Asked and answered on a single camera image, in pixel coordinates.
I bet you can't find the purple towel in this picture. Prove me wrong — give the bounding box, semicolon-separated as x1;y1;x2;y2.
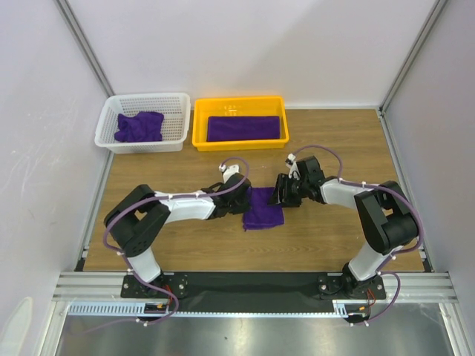
114;111;165;143
207;116;281;142
243;187;284;231

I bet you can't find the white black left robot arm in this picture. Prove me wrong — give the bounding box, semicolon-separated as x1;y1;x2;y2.
104;172;251;297

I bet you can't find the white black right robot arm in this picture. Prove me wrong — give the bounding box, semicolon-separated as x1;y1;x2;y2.
268;154;423;299

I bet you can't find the yellow plastic tray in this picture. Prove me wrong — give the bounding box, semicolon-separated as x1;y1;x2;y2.
192;96;289;151

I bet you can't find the white perforated plastic basket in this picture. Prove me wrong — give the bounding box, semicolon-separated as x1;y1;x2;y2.
94;93;191;154

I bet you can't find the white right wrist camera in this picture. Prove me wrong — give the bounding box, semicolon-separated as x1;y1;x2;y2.
285;154;300;180

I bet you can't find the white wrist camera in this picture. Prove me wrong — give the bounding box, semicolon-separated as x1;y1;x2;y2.
218;164;240;183
285;154;300;180

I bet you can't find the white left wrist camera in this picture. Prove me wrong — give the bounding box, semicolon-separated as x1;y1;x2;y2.
218;164;240;183

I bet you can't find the white slotted cable duct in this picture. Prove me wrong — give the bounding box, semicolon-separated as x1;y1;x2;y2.
68;300;367;318

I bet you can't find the aluminium frame rail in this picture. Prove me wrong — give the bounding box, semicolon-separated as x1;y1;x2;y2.
53;271;458;303

